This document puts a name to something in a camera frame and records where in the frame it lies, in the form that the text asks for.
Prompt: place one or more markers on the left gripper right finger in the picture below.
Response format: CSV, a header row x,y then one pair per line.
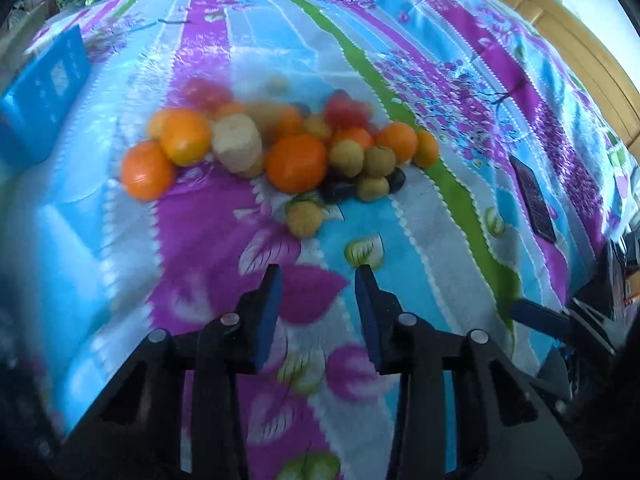
x,y
376,309

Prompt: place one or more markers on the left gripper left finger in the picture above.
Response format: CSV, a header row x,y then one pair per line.
x,y
264,311

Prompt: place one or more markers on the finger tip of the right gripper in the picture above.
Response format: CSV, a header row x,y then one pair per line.
x,y
540,318

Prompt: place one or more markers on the black smartphone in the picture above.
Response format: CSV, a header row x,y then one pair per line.
x,y
538,214

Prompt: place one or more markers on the colourful striped bed sheet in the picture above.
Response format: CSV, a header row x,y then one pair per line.
x,y
124,346

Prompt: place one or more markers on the beige cut fruit chunk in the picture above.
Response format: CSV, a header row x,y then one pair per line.
x,y
236,142

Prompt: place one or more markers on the orange mandarin on sheet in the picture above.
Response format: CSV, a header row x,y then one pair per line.
x,y
146,172

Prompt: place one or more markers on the red plum on sheet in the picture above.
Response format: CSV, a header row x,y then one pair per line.
x,y
344,112

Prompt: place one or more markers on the blue carton box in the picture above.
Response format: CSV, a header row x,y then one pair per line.
x,y
36,104

